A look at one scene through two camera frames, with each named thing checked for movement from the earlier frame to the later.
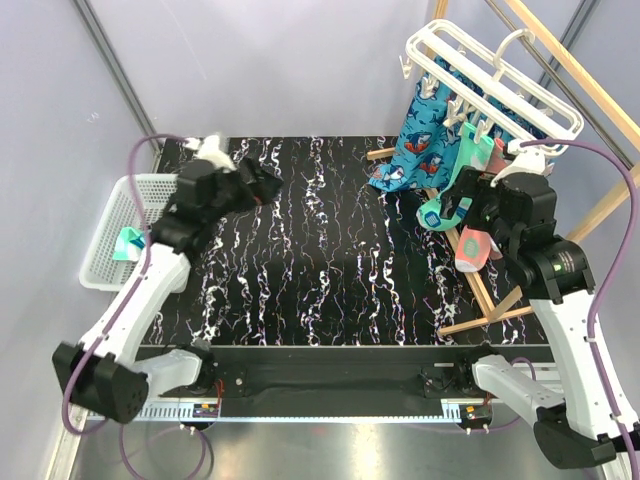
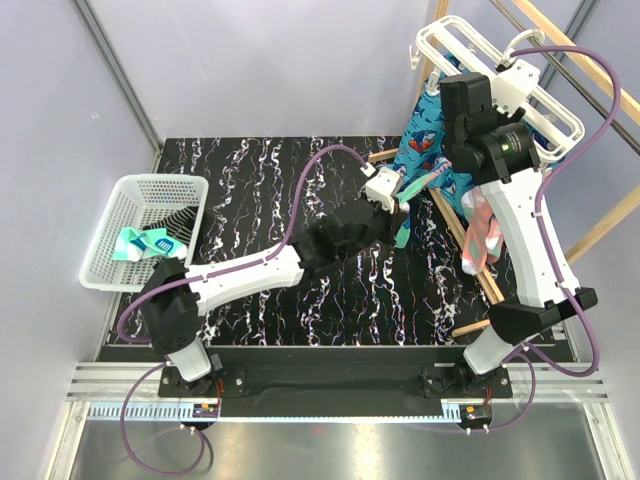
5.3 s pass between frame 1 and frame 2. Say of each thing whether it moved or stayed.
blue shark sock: stayed
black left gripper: moved
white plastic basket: stayed
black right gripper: moved
